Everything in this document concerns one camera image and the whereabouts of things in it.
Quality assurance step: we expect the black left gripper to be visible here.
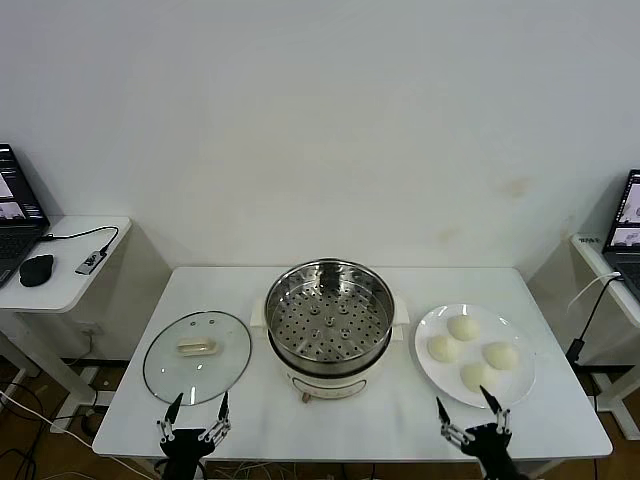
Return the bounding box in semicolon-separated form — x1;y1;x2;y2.
157;391;232;480

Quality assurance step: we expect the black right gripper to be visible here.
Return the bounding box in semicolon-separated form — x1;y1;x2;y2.
436;385;519;480

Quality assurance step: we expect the white steamed baozi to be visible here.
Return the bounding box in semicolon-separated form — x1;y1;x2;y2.
459;362;499;394
446;314;480;342
426;335;461;363
482;341;519;371

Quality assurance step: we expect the round glass pot lid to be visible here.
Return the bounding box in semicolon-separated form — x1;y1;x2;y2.
143;309;253;406

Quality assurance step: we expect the perforated steel steamer basket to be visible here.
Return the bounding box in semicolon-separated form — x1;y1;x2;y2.
249;257;409;374

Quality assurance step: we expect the round white plate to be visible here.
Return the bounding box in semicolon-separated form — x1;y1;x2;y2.
413;303;537;409

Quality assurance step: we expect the cream electric cooker pot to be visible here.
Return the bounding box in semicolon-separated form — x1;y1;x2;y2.
248;295;410;404

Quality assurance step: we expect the white side table with mouse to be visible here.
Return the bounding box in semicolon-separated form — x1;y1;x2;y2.
0;215;134;434

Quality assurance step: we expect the white side table with label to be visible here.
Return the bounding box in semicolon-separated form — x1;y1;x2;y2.
571;232;640;441

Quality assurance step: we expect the black computer mouse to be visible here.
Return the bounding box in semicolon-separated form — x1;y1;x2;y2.
18;253;55;288

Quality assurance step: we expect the open laptop beside mouse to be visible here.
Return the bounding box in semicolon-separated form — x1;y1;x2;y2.
0;143;51;289

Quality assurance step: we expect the black power cable with adapter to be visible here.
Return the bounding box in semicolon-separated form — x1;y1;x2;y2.
566;276;625;411

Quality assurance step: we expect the white floor cable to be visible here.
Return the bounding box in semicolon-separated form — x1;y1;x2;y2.
0;388;101;449

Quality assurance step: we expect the grey usb hub with cable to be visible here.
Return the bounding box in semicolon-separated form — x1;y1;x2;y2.
39;225;120;275

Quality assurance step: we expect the white laptop cable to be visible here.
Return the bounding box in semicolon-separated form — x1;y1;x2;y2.
571;272;623;310

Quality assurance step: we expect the open laptop with white cable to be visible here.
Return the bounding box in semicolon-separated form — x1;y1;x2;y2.
602;168;640;302

